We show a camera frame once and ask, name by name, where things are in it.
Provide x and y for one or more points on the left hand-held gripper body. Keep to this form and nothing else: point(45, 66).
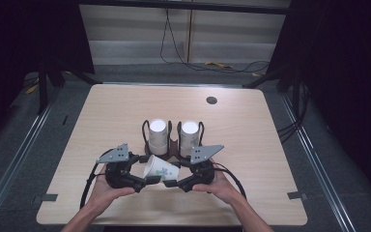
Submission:
point(117, 170)

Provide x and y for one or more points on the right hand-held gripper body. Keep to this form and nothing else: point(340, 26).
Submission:
point(203, 172)

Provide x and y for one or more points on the single floral paper cup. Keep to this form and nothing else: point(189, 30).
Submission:
point(159, 167)

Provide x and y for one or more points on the wooden cup holder black rods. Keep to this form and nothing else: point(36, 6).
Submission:
point(173, 146)

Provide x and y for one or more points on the white cup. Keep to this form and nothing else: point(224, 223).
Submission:
point(158, 135)
point(189, 137)

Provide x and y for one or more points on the person's right hand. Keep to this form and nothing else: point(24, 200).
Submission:
point(220, 190)

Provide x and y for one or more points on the person's left hand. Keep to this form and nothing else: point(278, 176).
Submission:
point(104, 195)

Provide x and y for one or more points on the grey round table grommet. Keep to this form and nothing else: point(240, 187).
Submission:
point(211, 100)

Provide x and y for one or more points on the grey tape piece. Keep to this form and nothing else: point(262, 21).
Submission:
point(297, 195)
point(46, 197)

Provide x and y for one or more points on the yellow strip on floor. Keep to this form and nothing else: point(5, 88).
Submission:
point(219, 64)

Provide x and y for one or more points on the black stand leg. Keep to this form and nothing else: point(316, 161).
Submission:
point(42, 93)

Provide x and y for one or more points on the black overhead beam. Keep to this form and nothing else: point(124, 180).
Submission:
point(186, 6)

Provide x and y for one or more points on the black curtain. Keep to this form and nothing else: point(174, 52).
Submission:
point(29, 35)
point(344, 64)

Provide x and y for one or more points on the metal floor rail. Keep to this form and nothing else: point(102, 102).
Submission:
point(16, 161)
point(315, 154)

